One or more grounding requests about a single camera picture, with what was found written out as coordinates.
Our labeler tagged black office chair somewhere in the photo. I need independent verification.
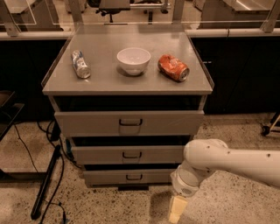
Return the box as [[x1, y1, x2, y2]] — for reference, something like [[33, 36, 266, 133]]
[[87, 0, 134, 23]]

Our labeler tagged grey middle drawer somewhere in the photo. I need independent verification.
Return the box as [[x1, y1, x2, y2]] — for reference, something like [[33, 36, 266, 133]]
[[72, 145, 184, 165]]

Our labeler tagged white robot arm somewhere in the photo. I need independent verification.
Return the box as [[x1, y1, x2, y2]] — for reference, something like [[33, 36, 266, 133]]
[[168, 139, 280, 224]]

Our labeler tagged black power strip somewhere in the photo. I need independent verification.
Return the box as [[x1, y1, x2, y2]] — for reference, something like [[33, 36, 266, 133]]
[[31, 145, 60, 220]]

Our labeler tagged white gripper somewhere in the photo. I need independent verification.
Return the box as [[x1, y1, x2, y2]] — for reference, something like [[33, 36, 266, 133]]
[[168, 161, 214, 224]]

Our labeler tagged black floor cable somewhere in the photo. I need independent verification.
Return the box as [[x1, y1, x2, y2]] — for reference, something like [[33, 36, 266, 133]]
[[11, 119, 82, 224]]

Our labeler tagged grey drawer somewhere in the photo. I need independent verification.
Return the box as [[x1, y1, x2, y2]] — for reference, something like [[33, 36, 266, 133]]
[[83, 169, 173, 186], [72, 145, 184, 165], [55, 110, 204, 137]]

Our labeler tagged crushed blue white can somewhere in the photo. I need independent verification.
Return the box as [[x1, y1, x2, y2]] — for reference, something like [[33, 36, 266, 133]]
[[71, 50, 91, 79]]

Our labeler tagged grey top drawer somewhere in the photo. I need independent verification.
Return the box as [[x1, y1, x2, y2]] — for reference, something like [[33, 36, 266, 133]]
[[55, 110, 204, 137]]

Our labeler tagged white bowl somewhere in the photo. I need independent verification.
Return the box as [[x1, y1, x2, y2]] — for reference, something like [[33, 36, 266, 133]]
[[116, 47, 151, 75]]

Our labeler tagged grey bottom drawer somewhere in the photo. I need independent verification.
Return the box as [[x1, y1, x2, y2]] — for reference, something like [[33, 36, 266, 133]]
[[83, 169, 173, 186]]

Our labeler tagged wheeled cart base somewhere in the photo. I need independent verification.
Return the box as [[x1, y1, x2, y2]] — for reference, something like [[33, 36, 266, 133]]
[[261, 112, 280, 136]]

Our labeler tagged grey drawer cabinet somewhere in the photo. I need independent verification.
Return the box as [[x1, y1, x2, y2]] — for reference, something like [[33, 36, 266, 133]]
[[43, 24, 214, 187]]

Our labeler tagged crushed orange soda can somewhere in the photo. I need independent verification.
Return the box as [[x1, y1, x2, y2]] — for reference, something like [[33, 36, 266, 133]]
[[157, 54, 190, 82]]

